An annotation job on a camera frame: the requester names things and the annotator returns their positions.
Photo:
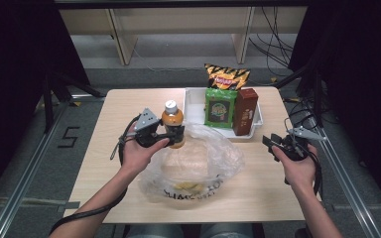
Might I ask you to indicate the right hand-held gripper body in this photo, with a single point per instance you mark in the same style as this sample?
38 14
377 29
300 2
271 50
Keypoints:
287 147

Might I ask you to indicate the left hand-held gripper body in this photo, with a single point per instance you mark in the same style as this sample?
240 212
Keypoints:
147 119

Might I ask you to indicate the orange juice bottle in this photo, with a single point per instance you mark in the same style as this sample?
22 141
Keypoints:
172 117

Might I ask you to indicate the white plastic bin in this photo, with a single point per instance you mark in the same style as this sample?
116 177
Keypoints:
193 110

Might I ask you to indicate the brown carton box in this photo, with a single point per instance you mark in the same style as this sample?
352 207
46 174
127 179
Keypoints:
244 112

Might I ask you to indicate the clear plastic bag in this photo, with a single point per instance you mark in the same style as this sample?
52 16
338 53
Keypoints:
218 158

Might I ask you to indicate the green snack packet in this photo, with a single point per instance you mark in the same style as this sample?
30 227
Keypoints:
220 109

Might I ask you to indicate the black yellow chips bag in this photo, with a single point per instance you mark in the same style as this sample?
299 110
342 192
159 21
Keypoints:
226 77

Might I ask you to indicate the person's right hand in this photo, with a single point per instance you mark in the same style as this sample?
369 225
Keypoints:
299 175

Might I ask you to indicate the person's left hand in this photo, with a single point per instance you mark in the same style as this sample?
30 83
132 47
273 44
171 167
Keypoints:
137 157

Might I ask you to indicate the yellow floor tape piece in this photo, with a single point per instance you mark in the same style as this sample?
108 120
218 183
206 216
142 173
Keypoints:
76 103
293 99
274 80

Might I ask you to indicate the yellow item in bag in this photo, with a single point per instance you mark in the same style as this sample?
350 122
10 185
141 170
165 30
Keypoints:
190 187

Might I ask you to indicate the black metal stand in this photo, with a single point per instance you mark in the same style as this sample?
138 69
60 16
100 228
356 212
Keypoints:
48 105
317 99

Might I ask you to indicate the black floor tape numeral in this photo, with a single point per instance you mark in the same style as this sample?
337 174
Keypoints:
70 136

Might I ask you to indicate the person's right leg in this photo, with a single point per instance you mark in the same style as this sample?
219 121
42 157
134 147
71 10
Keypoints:
226 231

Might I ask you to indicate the person's leg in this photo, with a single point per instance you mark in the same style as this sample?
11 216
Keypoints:
152 231
226 231

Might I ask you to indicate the person's left leg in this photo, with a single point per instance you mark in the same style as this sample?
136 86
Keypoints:
152 231

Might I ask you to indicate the beige wooden desk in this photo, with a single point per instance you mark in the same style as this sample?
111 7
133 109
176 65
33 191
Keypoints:
178 20

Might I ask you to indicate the black curtain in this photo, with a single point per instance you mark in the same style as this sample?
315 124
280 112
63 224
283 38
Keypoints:
360 66
13 66

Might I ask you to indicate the metal floor rail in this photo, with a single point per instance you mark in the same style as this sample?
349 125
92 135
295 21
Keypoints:
350 191
20 188

